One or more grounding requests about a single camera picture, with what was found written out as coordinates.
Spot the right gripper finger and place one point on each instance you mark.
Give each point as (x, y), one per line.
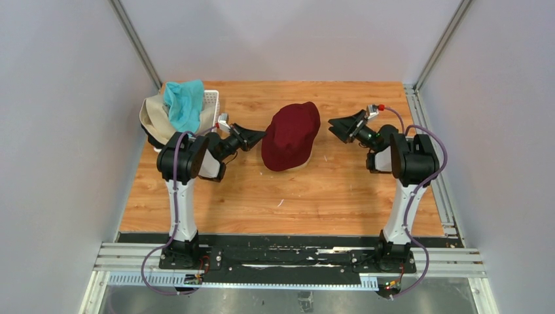
(343, 132)
(347, 122)

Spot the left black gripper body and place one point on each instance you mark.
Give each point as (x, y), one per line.
(231, 144)

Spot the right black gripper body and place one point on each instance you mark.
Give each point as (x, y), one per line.
(363, 133)

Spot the maroon bucket hat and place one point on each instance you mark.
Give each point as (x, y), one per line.
(290, 137)

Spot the teal bucket hat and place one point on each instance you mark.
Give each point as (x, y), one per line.
(184, 102)

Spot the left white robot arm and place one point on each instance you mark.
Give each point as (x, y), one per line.
(183, 160)

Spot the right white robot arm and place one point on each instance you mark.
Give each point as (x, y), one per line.
(413, 163)

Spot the wooden hat stand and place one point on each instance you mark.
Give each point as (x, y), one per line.
(301, 166)

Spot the white perforated plastic basket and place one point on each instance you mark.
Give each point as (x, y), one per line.
(211, 104)

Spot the beige bucket hat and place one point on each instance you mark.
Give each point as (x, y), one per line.
(156, 119)

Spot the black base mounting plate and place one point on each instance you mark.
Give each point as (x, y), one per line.
(285, 259)

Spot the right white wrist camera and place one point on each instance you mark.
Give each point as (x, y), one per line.
(372, 112)

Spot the white slotted cable duct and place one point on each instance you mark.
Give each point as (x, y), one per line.
(174, 280)

